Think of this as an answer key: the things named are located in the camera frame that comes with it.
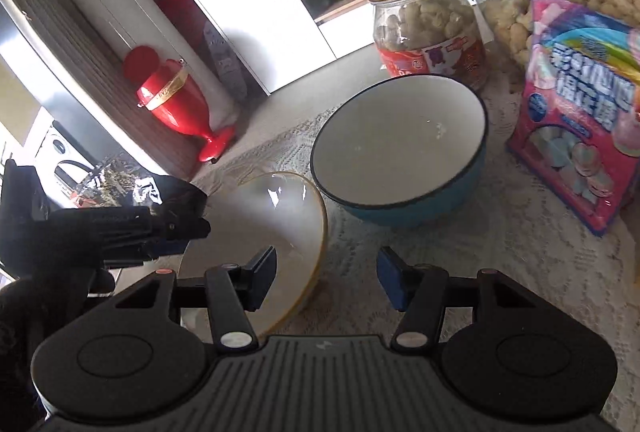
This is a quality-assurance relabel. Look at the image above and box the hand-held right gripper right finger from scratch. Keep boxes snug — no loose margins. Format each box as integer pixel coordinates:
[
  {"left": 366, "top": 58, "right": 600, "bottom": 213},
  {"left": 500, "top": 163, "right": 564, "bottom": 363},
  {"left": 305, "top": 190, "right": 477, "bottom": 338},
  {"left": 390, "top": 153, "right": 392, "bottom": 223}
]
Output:
[{"left": 376, "top": 246, "right": 536, "bottom": 353}]

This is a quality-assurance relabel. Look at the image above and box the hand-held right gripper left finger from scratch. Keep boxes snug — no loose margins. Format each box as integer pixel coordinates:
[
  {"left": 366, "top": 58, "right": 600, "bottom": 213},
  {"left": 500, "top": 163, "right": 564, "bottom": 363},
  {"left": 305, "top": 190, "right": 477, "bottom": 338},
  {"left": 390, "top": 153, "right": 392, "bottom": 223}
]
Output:
[{"left": 115, "top": 246, "right": 277, "bottom": 354}]

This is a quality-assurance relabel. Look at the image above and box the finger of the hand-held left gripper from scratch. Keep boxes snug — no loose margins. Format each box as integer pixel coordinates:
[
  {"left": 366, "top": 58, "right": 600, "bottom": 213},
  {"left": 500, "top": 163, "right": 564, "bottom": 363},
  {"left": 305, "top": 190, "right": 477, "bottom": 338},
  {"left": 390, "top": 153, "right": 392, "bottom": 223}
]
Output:
[
  {"left": 147, "top": 214, "right": 212, "bottom": 241},
  {"left": 135, "top": 239, "right": 188, "bottom": 263}
]

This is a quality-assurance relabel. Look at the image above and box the yellow-rimmed white bowl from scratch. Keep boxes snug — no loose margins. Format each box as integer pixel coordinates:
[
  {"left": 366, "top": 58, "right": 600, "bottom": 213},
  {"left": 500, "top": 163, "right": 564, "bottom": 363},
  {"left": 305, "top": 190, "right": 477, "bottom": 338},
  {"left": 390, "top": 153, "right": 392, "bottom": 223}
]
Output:
[{"left": 177, "top": 171, "right": 329, "bottom": 338}]

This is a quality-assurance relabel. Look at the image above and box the blue bowl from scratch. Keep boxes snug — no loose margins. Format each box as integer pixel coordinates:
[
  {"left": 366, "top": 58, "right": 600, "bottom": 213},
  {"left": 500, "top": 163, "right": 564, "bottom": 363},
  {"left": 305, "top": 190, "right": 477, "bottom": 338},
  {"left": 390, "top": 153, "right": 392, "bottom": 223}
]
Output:
[{"left": 310, "top": 74, "right": 489, "bottom": 227}]

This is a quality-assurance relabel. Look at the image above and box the person's left hand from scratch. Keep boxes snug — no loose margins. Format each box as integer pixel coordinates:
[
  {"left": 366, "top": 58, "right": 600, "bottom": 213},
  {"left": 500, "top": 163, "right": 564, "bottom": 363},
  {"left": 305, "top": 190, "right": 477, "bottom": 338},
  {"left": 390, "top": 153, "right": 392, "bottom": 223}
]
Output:
[{"left": 0, "top": 269, "right": 116, "bottom": 413}]

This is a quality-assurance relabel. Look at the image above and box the black snack bag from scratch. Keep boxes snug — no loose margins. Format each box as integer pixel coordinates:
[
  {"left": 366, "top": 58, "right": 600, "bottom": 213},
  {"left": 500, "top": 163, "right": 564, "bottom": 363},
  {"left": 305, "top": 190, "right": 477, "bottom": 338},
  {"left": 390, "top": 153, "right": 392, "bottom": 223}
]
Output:
[{"left": 75, "top": 154, "right": 208, "bottom": 225}]

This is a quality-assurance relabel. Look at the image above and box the white washing machine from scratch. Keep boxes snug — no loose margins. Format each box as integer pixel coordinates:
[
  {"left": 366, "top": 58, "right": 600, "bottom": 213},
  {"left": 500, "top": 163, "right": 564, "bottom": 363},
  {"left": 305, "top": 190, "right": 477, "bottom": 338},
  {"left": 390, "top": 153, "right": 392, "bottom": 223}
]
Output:
[{"left": 30, "top": 119, "right": 98, "bottom": 197}]

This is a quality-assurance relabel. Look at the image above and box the white lace tablecloth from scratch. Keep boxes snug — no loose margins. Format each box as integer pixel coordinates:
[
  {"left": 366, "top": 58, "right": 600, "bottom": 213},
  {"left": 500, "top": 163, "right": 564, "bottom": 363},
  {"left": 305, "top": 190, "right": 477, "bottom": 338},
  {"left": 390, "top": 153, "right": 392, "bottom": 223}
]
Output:
[{"left": 190, "top": 76, "right": 640, "bottom": 432}]

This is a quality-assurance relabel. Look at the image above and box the red goblet-shaped container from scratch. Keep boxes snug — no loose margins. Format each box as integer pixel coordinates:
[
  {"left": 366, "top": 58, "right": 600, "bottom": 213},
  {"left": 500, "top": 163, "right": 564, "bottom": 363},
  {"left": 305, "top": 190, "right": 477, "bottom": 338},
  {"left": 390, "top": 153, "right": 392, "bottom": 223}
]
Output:
[{"left": 122, "top": 45, "right": 237, "bottom": 163}]

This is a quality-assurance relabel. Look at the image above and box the pale printed card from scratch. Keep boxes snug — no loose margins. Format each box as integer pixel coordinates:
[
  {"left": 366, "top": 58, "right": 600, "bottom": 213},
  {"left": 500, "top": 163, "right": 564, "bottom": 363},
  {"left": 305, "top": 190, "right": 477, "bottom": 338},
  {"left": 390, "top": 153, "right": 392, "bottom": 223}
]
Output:
[{"left": 202, "top": 20, "right": 248, "bottom": 101}]

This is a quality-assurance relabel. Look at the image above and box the pink marshmallow bag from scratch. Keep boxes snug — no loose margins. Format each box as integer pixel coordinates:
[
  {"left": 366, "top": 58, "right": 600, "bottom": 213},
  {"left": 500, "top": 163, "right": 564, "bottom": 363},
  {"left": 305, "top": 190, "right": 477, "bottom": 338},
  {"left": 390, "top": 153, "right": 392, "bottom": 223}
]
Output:
[{"left": 505, "top": 0, "right": 640, "bottom": 239}]

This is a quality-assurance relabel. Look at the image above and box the gold-lidded peanut jar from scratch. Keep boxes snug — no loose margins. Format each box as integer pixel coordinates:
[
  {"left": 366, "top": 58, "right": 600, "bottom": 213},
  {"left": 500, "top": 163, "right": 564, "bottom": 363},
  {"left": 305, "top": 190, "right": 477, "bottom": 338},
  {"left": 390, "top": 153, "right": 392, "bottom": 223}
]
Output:
[{"left": 364, "top": 0, "right": 488, "bottom": 93}]

